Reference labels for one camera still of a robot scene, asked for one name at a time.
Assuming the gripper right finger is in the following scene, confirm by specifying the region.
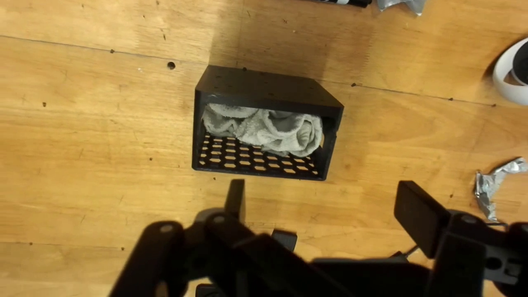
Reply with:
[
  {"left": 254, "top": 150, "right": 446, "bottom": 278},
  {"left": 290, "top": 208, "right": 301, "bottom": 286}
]
[{"left": 394, "top": 180, "right": 528, "bottom": 297}]

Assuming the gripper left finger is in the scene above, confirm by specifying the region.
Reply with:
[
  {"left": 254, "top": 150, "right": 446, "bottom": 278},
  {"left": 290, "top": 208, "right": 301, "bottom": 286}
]
[{"left": 108, "top": 179, "right": 330, "bottom": 297}]

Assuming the grey terry cloth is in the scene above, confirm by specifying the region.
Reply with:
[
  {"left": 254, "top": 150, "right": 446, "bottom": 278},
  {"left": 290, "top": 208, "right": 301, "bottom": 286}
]
[{"left": 201, "top": 103, "right": 324, "bottom": 158}]

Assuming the black perforated box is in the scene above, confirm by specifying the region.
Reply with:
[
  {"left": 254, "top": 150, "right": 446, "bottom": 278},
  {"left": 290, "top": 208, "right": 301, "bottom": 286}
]
[{"left": 191, "top": 65, "right": 344, "bottom": 182}]

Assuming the crumpled silver foil piece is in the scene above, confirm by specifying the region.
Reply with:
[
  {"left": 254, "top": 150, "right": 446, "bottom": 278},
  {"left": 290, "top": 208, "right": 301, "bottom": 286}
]
[
  {"left": 376, "top": 0, "right": 427, "bottom": 17},
  {"left": 474, "top": 157, "right": 528, "bottom": 222}
]

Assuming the black marker pen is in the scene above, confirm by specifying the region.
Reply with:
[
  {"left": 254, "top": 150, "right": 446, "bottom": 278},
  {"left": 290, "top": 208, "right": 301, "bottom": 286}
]
[{"left": 311, "top": 0, "right": 372, "bottom": 8}]

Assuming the white and black ring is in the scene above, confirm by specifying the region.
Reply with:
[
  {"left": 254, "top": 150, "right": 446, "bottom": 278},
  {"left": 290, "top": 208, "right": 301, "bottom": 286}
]
[{"left": 493, "top": 37, "right": 528, "bottom": 106}]

